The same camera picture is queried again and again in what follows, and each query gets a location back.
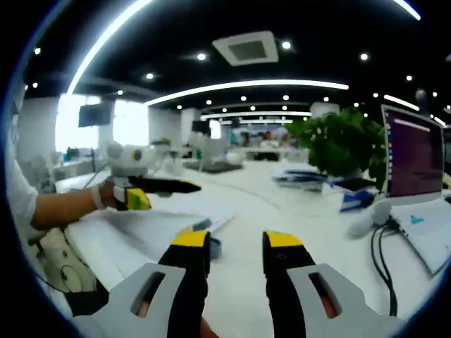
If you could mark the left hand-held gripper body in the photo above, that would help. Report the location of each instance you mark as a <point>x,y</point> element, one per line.
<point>123,165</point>

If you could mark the blue white box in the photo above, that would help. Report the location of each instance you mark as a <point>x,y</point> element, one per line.
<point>356,202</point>

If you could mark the black display screen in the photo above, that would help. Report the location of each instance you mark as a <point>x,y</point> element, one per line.
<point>95,115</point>

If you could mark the green potted plant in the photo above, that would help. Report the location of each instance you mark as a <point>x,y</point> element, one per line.
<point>338,144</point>

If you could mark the dark grey tray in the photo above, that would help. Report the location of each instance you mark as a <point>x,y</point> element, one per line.
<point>215,167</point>

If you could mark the beige cloth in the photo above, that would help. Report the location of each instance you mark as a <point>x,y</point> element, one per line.
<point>67,260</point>

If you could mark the person's right hand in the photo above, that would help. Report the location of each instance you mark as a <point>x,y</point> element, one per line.
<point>208,331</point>

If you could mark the person's left hand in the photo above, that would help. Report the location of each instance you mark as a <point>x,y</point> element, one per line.
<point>105,195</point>

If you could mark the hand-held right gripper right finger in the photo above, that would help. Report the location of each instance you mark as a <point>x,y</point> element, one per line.
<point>306,299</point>

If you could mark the white paper stack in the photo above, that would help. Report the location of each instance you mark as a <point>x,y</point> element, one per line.
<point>204,207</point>

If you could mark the white paper sheet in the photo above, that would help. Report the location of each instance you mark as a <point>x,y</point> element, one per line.
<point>141,229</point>

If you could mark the small green plant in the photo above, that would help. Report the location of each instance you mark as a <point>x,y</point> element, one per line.
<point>161,142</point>

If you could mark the white monitor stand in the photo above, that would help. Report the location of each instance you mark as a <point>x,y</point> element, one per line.
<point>370,218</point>

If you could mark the green bottle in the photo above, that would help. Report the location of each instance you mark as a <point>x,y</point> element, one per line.
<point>200,154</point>

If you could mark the white ceiling air vent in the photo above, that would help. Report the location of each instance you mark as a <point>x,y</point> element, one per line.
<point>246,49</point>

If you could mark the person's black trousers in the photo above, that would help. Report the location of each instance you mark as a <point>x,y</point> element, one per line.
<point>88,301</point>

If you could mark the curved ceiling light strip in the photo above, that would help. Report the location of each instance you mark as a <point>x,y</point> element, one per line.
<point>72,86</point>
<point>410,10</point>
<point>246,84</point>

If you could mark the stack of blue white booklets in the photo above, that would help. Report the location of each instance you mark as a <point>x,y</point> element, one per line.
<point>299,177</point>

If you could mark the black flat device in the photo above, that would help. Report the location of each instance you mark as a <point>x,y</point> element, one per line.
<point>356,183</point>

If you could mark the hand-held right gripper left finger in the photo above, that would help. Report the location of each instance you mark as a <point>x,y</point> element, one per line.
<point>151,292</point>

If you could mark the white closed laptop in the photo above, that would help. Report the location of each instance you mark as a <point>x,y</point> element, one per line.
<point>423,229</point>

